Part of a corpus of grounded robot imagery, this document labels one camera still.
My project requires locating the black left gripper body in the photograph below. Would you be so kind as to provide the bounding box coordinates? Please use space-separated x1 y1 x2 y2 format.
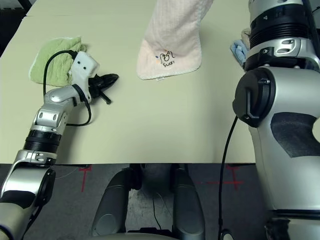
87 76 112 106

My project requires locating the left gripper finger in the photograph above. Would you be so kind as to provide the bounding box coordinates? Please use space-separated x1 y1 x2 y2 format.
98 78 118 87
96 73 120 81

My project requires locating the pink towel with swan embroidery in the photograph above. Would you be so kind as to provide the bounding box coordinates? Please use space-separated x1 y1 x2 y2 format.
136 0 215 81

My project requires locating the green folded towel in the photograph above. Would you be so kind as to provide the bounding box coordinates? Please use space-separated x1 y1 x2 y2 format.
29 35 89 88

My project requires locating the light blue folded towel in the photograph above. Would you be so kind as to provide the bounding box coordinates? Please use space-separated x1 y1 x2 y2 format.
229 39 250 67

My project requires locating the beige folded towel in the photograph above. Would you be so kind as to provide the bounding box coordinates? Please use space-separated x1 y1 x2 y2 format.
240 27 252 48

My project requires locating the black foam floor mat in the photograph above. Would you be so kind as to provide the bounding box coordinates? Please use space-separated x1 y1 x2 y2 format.
0 7 31 58

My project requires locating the grey robot left leg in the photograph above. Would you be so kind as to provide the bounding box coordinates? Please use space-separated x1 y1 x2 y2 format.
91 166 141 238

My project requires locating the grey robot leg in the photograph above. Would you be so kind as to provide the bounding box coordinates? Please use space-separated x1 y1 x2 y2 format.
91 166 141 238
171 166 206 238

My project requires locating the grey robot right leg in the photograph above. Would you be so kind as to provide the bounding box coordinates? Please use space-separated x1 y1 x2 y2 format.
171 166 206 238

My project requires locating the robot pelvis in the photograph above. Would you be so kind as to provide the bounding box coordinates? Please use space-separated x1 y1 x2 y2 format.
87 227 181 240

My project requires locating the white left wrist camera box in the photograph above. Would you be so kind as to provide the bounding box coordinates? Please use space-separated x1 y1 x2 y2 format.
67 51 101 103

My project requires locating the thin black floor cable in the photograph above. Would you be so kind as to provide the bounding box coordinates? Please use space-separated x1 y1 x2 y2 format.
151 192 166 231

